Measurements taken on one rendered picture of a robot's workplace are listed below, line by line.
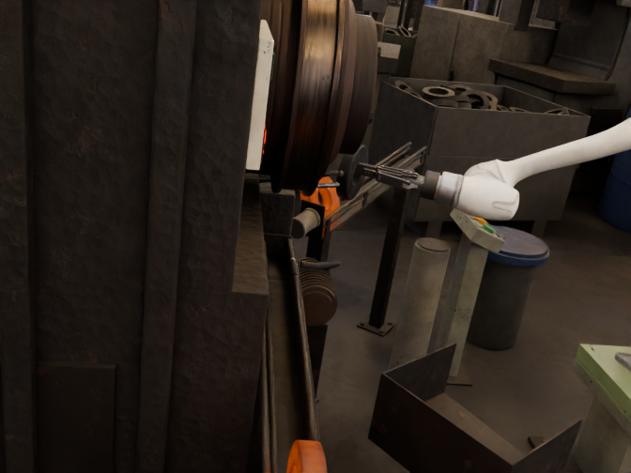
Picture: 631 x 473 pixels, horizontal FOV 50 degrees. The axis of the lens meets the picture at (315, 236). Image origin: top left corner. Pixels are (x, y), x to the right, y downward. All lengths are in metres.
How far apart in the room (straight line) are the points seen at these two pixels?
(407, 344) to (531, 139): 1.84
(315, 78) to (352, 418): 1.34
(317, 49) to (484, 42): 4.28
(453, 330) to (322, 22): 1.51
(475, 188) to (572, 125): 2.33
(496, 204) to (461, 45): 3.91
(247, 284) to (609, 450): 1.42
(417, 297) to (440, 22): 3.84
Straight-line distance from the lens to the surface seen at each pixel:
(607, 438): 2.21
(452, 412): 1.33
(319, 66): 1.20
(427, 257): 2.27
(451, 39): 5.76
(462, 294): 2.42
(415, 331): 2.39
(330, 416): 2.26
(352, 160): 1.79
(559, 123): 4.02
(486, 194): 1.79
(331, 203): 1.99
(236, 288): 1.04
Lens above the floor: 1.35
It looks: 22 degrees down
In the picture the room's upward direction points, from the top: 9 degrees clockwise
